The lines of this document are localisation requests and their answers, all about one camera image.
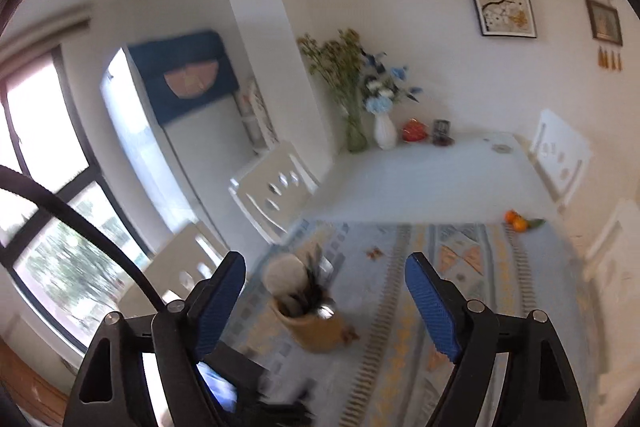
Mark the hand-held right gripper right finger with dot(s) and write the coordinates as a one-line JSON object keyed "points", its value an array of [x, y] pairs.
{"points": [[432, 302]]}

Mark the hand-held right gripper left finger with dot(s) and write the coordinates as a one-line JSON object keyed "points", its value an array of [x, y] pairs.
{"points": [[220, 302]]}

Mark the bamboo utensil holder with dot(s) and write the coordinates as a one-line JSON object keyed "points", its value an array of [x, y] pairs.
{"points": [[317, 332]]}

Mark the patterned blue-grey tablecloth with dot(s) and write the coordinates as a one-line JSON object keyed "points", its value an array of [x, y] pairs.
{"points": [[380, 287]]}

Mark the white dining chair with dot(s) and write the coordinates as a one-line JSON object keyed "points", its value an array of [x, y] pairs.
{"points": [[180, 262], [617, 252], [270, 192], [560, 157]]}

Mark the small orange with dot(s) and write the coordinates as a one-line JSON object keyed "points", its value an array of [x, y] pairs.
{"points": [[520, 224], [510, 217]]}

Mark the green leaf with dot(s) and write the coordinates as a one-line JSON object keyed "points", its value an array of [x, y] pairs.
{"points": [[536, 223]]}

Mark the white refrigerator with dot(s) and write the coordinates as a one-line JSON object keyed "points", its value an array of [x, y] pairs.
{"points": [[195, 157]]}

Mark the small dark jar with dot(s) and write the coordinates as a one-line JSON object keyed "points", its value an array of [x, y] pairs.
{"points": [[442, 133]]}

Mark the red ornament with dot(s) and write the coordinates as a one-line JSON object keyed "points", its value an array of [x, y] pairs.
{"points": [[415, 131]]}

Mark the patterned rack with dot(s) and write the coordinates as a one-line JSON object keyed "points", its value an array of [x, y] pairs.
{"points": [[257, 112]]}

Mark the black framed window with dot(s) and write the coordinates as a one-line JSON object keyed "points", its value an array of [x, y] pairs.
{"points": [[50, 187]]}

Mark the blue artificial flowers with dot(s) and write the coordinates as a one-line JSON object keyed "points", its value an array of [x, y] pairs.
{"points": [[387, 87]]}

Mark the blue refrigerator cover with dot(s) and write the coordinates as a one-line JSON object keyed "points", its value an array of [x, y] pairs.
{"points": [[190, 67]]}

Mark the dried yellow-green flowers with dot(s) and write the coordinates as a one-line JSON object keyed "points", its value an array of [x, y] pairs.
{"points": [[335, 62]]}

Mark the small framed picture with ornaments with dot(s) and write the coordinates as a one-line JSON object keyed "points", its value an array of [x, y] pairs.
{"points": [[605, 23]]}

